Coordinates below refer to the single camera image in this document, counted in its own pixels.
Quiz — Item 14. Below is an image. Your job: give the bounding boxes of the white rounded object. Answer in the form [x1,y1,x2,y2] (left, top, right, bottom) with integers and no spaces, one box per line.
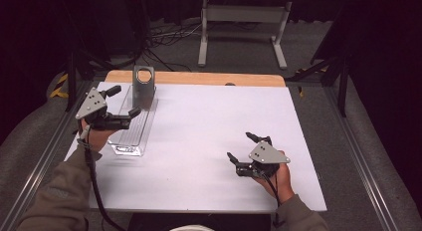
[168,224,215,231]

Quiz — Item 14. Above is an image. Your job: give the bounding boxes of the clear plastic packaging box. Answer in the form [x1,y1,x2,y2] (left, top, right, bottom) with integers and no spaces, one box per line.
[107,84,159,157]

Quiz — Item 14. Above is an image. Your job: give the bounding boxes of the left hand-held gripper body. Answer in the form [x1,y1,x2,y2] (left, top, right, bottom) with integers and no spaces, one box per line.
[75,87,131,131]

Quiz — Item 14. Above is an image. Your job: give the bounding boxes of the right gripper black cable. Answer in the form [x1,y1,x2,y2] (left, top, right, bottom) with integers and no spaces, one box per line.
[263,172,287,229]

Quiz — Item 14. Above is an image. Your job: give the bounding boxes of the clear phone case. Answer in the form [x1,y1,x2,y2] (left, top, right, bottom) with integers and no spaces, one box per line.
[132,65,156,112]

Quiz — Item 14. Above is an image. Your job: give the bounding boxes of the person's right hand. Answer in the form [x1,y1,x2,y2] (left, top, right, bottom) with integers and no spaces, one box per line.
[253,150,296,204]

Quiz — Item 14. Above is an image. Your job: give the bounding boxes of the black floor cables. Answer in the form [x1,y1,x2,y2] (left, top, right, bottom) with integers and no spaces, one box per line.
[145,20,204,73]

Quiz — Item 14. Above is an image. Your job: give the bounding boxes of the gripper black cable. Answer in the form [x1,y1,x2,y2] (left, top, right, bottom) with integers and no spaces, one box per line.
[263,172,287,229]
[79,124,127,231]

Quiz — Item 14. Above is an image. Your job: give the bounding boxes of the aluminium rail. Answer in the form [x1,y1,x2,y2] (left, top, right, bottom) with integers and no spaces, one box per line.
[0,81,98,231]
[322,86,401,231]

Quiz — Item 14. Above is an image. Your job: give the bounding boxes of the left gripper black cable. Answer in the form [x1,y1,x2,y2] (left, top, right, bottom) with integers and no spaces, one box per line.
[79,124,127,231]

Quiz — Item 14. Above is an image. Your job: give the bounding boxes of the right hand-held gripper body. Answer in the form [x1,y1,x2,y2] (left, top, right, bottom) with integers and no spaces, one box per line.
[236,140,292,178]

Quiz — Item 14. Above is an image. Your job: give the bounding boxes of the white metal stand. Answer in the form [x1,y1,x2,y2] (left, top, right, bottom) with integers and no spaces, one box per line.
[197,0,293,71]

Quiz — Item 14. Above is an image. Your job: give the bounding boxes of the black metal stand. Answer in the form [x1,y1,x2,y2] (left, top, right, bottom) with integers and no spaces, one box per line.
[287,55,349,118]
[64,50,112,113]

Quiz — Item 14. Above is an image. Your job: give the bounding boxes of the person's left hand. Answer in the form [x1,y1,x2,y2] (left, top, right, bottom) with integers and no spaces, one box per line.
[81,120,118,152]

